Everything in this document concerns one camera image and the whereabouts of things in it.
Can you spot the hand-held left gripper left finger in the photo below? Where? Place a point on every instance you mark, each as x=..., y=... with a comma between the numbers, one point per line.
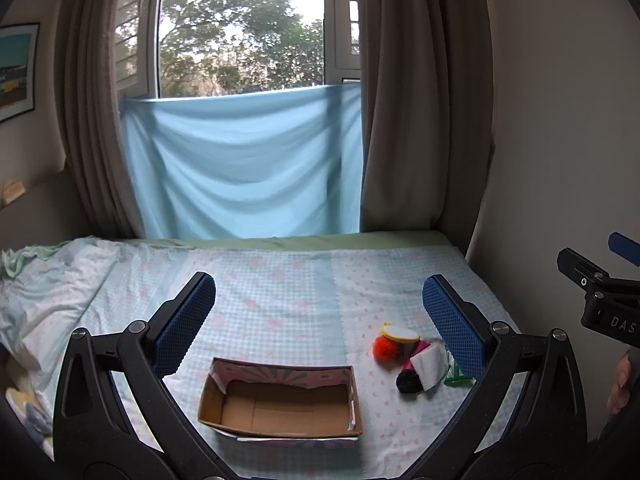
x=184, y=327

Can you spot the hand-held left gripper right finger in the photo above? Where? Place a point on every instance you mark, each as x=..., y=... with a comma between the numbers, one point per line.
x=455, y=330

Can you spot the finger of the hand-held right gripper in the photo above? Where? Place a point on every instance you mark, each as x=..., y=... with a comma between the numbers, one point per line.
x=580, y=267
x=625, y=249

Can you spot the magenta zipper pouch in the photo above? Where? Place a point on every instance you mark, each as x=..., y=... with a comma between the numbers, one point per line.
x=419, y=349

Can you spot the cardboard box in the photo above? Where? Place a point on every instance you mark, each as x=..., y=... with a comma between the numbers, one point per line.
x=280, y=410

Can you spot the person's right hand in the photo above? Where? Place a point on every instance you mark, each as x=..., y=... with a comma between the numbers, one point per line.
x=621, y=377

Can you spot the white mesh cloth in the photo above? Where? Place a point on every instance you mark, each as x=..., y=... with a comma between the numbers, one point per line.
x=429, y=367

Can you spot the small green item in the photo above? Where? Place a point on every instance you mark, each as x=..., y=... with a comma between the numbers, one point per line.
x=457, y=379

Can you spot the yellow rimmed round lid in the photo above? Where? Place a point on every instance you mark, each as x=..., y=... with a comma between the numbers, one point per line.
x=400, y=333

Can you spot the black pompom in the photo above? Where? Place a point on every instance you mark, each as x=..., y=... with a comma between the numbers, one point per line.
x=409, y=382

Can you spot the orange pompom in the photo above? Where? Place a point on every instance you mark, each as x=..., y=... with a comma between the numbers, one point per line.
x=385, y=348

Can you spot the checkered floral bed sheet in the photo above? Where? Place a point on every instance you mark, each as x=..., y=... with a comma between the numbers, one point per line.
x=300, y=300

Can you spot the crumpled light quilt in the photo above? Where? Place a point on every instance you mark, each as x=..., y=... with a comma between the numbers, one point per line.
x=55, y=305

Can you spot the green mattress sheet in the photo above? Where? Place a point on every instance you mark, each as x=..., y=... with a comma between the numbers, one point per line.
x=300, y=241

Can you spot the pale green cloth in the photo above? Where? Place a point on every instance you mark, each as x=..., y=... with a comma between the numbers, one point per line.
x=27, y=260

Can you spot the light blue hanging cloth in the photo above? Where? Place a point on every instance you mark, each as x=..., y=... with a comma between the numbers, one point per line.
x=240, y=160

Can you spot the patterned pillow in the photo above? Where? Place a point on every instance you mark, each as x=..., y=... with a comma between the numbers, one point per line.
x=27, y=415

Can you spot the beige headboard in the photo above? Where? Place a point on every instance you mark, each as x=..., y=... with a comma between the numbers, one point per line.
x=35, y=215

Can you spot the beige curtain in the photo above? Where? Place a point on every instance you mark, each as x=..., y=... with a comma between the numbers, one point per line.
x=420, y=100
x=100, y=110

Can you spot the white framed window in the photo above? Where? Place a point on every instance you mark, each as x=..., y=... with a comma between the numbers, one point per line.
x=240, y=25

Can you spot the framed wall picture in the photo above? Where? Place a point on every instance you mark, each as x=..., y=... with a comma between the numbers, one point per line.
x=17, y=72

